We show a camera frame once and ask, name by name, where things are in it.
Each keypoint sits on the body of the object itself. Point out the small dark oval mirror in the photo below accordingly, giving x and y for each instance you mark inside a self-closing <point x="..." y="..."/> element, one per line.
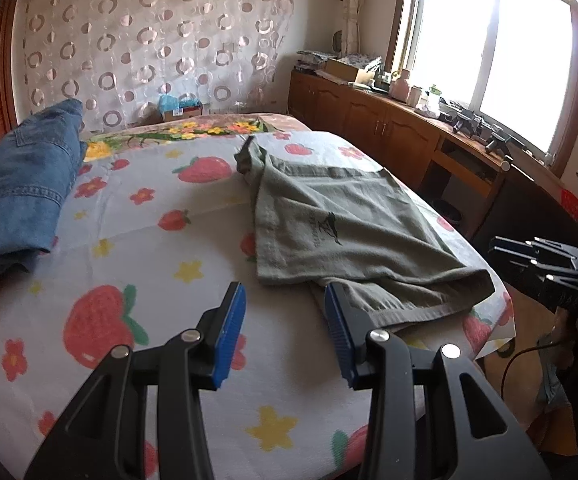
<point x="338" y="41"/>

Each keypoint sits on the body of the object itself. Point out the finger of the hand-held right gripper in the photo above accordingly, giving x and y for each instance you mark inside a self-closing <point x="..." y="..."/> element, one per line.
<point x="544" y="274"/>
<point x="511" y="247"/>

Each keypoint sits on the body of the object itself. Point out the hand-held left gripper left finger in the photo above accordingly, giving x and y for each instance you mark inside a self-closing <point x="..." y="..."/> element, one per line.
<point x="229" y="340"/>

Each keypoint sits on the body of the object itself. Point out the floral blanket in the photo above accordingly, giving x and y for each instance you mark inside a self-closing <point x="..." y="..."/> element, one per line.
<point x="194" y="130"/>

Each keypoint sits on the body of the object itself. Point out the folded blue jeans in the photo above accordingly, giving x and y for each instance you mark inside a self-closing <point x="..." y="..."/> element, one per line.
<point x="19" y="185"/>

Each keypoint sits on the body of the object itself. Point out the wooden frame window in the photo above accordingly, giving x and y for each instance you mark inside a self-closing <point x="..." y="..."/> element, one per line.
<point x="444" y="35"/>

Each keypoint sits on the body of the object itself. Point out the folded floral cloth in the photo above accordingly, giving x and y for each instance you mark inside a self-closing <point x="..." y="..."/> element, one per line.
<point x="314" y="57"/>
<point x="366" y="62"/>

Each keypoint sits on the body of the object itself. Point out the pink bottle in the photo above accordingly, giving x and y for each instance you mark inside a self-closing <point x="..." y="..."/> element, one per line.
<point x="400" y="85"/>

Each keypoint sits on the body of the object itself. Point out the sheer circle pattern curtain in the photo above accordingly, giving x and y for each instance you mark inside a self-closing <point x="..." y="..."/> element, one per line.
<point x="144" y="35"/>

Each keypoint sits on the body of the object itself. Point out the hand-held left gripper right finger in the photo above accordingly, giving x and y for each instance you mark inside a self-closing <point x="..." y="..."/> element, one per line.
<point x="339" y="340"/>

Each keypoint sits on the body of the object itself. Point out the green cap bottle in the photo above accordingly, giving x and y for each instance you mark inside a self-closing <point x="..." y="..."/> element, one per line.
<point x="434" y="97"/>

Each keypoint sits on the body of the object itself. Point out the beige floral curtain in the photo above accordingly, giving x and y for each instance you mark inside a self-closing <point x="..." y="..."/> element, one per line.
<point x="354" y="0"/>

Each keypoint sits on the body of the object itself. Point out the small cardboard box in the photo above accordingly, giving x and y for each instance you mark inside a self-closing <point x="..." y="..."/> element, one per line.
<point x="184" y="114"/>

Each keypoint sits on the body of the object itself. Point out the long wooden cabinet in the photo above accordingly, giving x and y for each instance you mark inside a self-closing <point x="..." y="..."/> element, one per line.
<point x="369" y="110"/>

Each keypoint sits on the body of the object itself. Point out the open flat cardboard box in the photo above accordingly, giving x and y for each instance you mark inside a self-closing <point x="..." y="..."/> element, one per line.
<point x="346" y="70"/>

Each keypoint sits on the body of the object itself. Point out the blue plastic bag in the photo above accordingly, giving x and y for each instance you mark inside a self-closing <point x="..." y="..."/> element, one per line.
<point x="171" y="101"/>

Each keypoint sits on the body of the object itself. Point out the olive grey pants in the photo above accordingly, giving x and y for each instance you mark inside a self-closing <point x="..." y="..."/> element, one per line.
<point x="344" y="220"/>

